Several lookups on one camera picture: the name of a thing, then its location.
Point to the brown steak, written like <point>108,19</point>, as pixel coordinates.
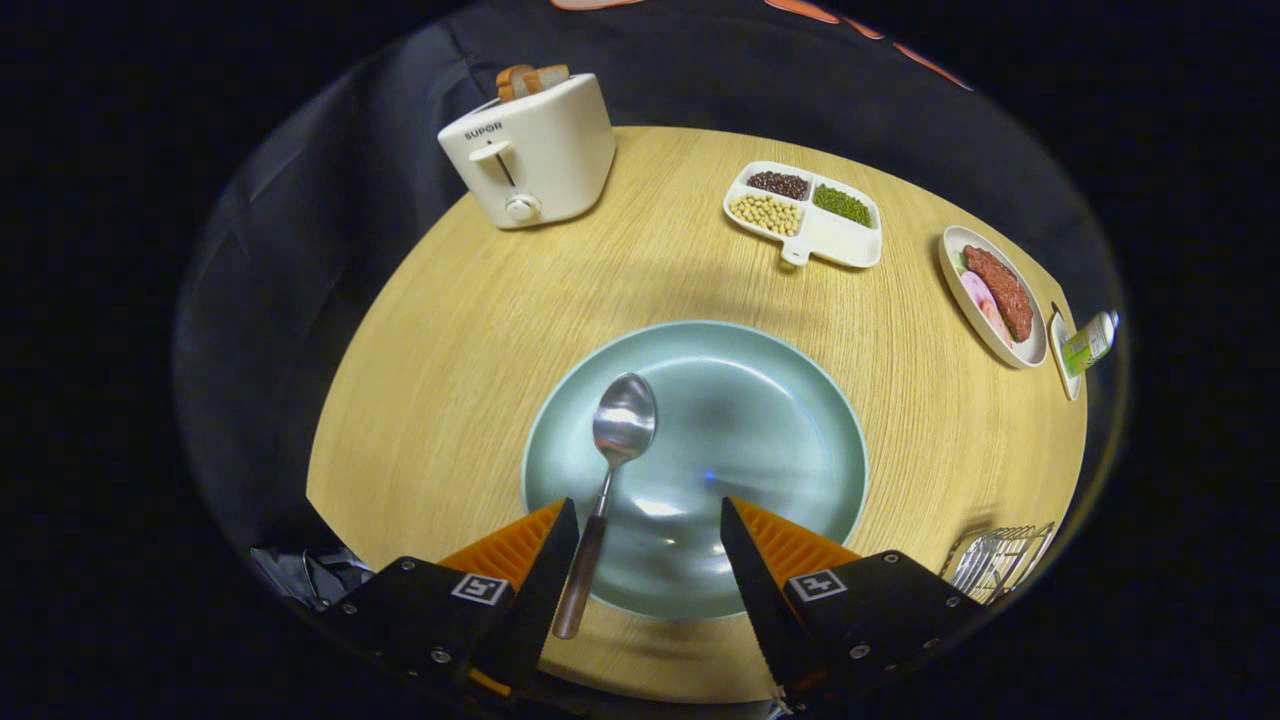
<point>1000,290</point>

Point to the toasted bread slice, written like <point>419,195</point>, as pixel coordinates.
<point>513,82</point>
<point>552,78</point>

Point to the pale pink ham slice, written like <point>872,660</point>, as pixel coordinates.
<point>974,290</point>

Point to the dark pink ham slice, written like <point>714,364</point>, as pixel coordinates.
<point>998,323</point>

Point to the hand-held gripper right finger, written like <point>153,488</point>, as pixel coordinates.
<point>765,600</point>

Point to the perforated metal tray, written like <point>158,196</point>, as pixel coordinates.
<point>1025,548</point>

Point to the white toaster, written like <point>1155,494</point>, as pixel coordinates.
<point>555,150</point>

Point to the light blue plate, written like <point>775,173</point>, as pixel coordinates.
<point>760,430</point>

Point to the yellow soybeans heap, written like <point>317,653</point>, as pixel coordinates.
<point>766,213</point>

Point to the green drink bottle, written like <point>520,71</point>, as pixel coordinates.
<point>1085,345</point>

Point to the green beans heap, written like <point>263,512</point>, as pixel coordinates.
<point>842,205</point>

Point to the white divided dish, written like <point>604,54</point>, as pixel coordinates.
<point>845,243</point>

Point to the white square coaster dish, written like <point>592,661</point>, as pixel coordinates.
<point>1062,355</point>

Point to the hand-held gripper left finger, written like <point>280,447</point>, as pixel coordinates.
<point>525,610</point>

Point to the grey plate with steak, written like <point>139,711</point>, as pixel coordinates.
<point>975,325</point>

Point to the dark red beans heap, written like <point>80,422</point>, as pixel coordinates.
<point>778,184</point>

